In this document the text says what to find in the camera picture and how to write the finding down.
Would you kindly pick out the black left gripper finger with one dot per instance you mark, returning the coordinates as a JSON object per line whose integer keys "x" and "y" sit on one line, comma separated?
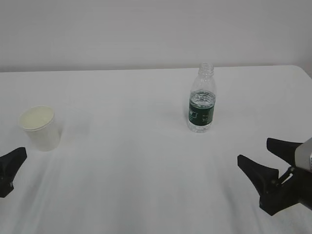
{"x": 9, "y": 166}

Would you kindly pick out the white paper cup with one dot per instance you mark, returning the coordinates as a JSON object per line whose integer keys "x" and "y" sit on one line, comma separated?
{"x": 39, "y": 125}

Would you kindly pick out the clear water bottle green label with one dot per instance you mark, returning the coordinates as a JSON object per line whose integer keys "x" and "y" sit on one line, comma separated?
{"x": 202, "y": 99}

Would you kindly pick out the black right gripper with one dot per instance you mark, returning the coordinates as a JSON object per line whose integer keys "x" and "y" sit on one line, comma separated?
{"x": 279, "y": 193}

